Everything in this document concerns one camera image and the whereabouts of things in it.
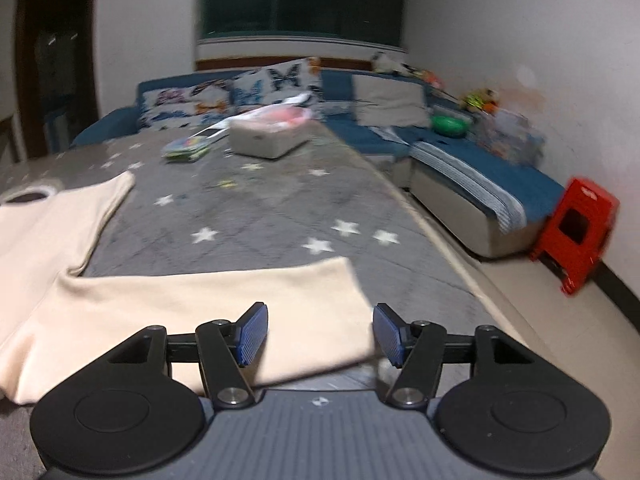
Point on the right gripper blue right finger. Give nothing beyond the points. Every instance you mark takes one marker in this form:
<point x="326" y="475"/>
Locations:
<point x="417" y="349"/>

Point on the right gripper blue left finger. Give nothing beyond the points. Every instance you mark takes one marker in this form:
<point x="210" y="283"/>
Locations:
<point x="224" y="349"/>

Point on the cream sweatshirt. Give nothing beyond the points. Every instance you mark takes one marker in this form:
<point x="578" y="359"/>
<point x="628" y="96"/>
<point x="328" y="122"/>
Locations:
<point x="55" y="320"/>

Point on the blue corner sofa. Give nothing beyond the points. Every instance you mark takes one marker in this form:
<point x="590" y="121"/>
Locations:
<point x="493" y="207"/>

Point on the red plastic stool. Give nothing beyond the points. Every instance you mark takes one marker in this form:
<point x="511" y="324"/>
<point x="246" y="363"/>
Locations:
<point x="577" y="233"/>

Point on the clear box of coloured items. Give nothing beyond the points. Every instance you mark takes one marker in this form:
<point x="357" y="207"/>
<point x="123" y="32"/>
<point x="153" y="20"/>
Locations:
<point x="187" y="149"/>

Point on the white remote control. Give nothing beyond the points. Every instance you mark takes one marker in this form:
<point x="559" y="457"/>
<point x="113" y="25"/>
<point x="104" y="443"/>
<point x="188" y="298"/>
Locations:
<point x="214" y="132"/>

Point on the white tissue box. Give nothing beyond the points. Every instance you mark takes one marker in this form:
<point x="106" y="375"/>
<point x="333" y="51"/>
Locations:
<point x="274" y="130"/>

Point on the green bowl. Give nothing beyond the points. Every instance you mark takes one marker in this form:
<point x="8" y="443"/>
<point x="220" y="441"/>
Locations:
<point x="451" y="127"/>

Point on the clear plastic storage box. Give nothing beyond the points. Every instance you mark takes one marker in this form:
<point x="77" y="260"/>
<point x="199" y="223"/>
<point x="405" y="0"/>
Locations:
<point x="511" y="137"/>

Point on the left butterfly pillow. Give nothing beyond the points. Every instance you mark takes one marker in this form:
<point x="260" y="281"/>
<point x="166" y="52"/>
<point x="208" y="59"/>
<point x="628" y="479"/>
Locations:
<point x="200" y="105"/>

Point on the butterfly pillow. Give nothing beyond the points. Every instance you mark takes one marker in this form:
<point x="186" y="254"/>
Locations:
<point x="200" y="105"/>
<point x="275" y="83"/>

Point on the round induction hotplate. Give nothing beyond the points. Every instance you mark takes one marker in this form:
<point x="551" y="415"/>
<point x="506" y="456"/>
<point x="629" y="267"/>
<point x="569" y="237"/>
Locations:
<point x="28" y="194"/>

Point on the grey cushion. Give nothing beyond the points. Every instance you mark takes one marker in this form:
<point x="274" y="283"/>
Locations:
<point x="381" y="102"/>

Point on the yellow orange toy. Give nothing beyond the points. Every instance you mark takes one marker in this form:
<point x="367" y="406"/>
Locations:
<point x="481" y="100"/>

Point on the right butterfly pillow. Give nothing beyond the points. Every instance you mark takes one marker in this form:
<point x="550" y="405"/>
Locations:
<point x="275" y="83"/>

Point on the black white plush toy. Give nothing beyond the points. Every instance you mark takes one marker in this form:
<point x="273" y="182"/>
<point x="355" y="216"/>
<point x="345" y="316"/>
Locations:
<point x="382" y="63"/>

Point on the dark wooden doorway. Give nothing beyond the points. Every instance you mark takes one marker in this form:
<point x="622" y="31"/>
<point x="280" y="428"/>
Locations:
<point x="54" y="73"/>

